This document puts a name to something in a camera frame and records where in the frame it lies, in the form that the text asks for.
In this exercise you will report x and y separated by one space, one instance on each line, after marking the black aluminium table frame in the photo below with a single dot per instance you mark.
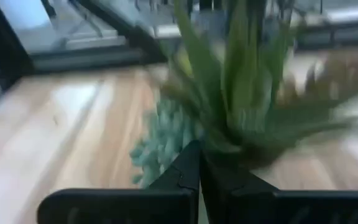
5 46

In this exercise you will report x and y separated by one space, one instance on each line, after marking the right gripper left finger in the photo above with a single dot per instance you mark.
166 205

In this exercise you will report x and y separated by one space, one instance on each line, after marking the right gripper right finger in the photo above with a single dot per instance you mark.
259 208

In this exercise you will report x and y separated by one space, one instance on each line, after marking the green potted succulent plant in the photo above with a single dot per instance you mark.
235 93

